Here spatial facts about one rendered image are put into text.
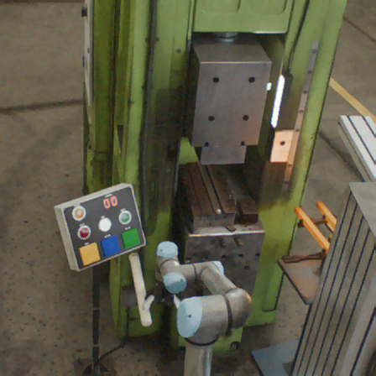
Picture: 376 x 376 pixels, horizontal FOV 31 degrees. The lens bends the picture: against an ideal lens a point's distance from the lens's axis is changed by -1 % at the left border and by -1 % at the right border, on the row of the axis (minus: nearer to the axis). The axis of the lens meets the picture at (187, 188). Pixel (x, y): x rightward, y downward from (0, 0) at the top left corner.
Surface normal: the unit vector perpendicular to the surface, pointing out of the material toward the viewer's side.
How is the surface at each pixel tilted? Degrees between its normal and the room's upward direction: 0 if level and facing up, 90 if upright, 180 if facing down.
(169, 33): 90
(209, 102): 90
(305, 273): 0
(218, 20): 90
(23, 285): 0
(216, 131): 90
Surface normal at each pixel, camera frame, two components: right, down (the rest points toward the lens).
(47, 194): 0.09, -0.80
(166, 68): 0.19, 0.60
